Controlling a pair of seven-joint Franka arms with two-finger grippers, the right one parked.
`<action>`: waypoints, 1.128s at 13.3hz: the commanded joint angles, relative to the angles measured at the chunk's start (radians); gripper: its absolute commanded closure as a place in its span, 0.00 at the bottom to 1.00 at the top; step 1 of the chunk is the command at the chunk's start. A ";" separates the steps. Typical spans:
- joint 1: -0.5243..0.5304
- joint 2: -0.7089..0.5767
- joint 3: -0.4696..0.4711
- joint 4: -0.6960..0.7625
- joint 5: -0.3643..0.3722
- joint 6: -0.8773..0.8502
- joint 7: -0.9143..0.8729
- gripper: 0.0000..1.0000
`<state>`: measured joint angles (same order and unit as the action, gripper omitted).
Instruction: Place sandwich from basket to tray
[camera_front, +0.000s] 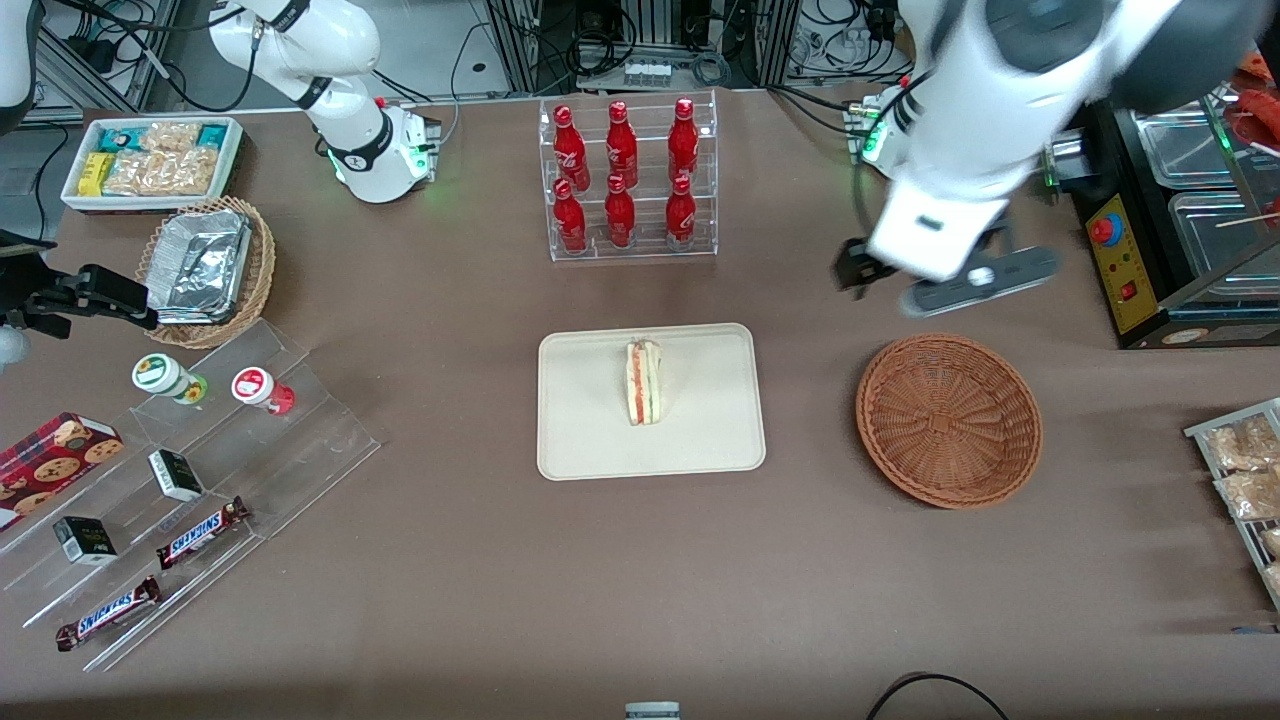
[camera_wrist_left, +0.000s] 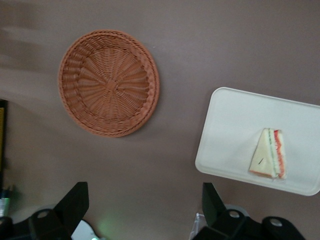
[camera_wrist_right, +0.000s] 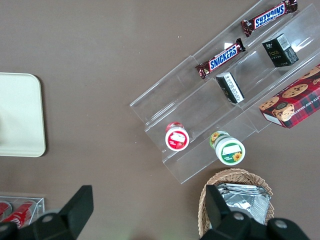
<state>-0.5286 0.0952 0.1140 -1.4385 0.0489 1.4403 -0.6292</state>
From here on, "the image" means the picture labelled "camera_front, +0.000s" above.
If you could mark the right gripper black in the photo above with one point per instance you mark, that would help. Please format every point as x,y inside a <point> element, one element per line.
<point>62,296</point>

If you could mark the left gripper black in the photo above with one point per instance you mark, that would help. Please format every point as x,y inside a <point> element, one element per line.
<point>856,268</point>

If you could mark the triangle sandwich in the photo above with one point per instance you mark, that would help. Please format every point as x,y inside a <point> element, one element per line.
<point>643,385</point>

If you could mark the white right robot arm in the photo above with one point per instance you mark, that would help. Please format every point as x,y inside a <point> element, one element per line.
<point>350,110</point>

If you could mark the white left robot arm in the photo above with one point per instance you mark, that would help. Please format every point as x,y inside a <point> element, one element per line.
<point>980,100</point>

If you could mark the brown wicker basket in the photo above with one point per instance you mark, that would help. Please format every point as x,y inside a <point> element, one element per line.
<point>950,420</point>

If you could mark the light wicker basket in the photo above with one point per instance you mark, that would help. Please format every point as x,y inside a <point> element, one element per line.
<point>263,270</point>

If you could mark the cream plastic tray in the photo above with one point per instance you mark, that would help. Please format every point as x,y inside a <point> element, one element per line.
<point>700,440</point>

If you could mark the green lid cup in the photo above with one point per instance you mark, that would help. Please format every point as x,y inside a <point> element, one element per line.
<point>160,374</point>

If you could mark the white plastic bin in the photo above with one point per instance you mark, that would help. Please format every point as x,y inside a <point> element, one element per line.
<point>150,205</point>

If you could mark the stack of foil trays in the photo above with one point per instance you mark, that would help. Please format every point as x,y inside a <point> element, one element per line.
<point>200,265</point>

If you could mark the yellow snack pack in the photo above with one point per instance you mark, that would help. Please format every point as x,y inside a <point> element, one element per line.
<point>95,173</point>

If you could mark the clear cracker bag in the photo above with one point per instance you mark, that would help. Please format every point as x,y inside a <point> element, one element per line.
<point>170,136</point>
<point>190,172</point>
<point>132,173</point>

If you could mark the red plaid cookie box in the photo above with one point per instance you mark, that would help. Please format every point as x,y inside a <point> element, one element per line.
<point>50,460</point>

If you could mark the teal snack pack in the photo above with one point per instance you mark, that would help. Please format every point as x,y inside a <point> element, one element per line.
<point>213,134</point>
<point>120,138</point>

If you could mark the red cola bottle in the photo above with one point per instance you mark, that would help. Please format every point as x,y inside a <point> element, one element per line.
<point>569,222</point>
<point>621,140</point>
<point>681,218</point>
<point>570,145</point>
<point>620,218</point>
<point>683,135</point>

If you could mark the red lid cup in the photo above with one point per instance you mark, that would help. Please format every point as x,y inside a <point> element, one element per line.
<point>255,387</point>

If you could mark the small black box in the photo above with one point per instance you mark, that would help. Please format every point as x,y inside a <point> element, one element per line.
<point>175,475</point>
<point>85,540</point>

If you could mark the clear acrylic bottle rack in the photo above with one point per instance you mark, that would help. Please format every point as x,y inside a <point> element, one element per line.
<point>645,205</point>

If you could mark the clear acrylic stepped display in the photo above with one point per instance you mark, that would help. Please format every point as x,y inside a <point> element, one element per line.
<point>300,440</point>

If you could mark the snickers bar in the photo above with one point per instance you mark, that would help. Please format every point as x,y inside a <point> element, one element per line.
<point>203,532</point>
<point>108,612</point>

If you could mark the black food warmer appliance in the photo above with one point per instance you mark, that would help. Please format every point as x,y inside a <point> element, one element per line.
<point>1135,290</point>

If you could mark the white power strip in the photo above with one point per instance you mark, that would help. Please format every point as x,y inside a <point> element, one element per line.
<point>648,73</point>

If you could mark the steel pan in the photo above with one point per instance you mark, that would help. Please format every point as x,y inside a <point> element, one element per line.
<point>1190,150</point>
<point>1220,240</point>

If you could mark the clear bag of pastry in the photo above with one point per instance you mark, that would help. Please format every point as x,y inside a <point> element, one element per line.
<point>1240,445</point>
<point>1250,493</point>
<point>1272,540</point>
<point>1274,578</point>

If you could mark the grey object at table edge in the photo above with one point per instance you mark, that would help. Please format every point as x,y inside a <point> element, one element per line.
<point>652,711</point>

